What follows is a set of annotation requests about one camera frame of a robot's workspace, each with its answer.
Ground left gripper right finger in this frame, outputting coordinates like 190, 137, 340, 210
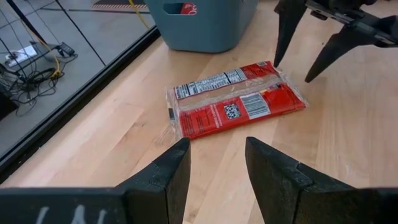
245, 136, 398, 224

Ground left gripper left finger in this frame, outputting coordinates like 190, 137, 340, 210
0, 138, 192, 224

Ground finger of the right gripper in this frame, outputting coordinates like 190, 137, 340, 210
303, 24, 380, 84
272, 0, 309, 68

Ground red popcorn bag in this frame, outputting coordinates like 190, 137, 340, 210
179, 2, 198, 16
164, 60, 309, 141

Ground teal plastic basket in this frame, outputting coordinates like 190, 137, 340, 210
144, 0, 259, 54

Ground black power adapter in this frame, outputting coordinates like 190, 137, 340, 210
58, 42, 76, 57

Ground yellow black striped mat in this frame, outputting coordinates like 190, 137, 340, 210
91, 0, 149, 11

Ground white power strip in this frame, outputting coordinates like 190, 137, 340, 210
4, 45, 39, 68

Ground yellow hanging power cord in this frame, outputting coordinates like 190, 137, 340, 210
127, 0, 150, 30

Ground black cable tangle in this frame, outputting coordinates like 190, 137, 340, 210
0, 29, 78, 118

